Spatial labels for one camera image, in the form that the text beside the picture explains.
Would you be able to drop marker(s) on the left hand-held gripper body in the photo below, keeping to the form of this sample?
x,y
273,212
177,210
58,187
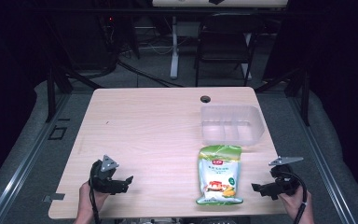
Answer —
x,y
101,180

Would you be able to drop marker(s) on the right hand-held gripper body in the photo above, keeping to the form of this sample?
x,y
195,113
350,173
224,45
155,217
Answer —
x,y
284,182

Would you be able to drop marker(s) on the green and white snack bag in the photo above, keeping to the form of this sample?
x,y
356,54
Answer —
x,y
219,177

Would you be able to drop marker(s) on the clear plastic container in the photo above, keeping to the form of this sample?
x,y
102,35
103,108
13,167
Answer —
x,y
230,124

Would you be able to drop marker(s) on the person's right hand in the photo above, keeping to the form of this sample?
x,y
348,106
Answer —
x,y
292,203

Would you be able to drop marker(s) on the person's left hand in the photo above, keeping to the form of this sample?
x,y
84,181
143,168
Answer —
x,y
87,199

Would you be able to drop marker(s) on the grey tape strip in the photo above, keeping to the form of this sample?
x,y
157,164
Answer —
x,y
54,197

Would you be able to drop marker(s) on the black tape square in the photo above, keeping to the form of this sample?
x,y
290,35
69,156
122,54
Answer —
x,y
57,132

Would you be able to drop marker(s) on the black metal stand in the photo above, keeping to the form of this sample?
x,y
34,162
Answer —
x,y
304,93
51,93

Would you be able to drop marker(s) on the white table leg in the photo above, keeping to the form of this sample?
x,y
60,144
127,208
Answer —
x,y
174,49

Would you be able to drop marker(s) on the black folding chair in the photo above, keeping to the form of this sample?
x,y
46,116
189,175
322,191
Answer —
x,y
223,46

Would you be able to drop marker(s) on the aluminium floor rail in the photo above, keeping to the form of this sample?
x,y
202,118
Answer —
x,y
21,165
320,161

